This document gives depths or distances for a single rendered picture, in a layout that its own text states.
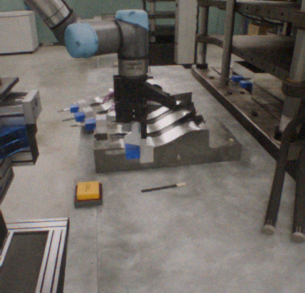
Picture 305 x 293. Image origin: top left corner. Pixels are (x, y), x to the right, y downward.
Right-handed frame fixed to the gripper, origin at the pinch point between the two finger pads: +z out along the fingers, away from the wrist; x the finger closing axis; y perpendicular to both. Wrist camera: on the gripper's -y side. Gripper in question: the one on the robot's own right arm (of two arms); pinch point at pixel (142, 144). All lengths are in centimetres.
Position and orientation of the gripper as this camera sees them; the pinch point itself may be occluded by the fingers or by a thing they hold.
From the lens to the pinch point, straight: 83.4
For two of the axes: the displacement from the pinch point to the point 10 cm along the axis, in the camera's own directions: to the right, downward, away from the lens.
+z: 0.0, 8.9, 4.7
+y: -9.9, 0.7, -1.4
